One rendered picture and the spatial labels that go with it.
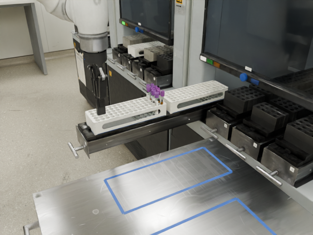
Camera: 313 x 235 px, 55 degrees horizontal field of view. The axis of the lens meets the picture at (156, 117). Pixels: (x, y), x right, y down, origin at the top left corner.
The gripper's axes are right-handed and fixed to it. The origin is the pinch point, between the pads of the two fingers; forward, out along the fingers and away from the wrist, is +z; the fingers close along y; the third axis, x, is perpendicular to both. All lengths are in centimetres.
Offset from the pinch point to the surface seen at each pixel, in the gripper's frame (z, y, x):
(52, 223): 8.0, -37.4, 27.0
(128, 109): 3.8, -1.1, -10.4
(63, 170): 90, 87, 4
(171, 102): 3.7, -4.8, -27.0
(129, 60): 10, 65, -42
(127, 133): 10.5, -6.8, -7.1
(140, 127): 9.5, -6.4, -12.5
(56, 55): 87, 350, -57
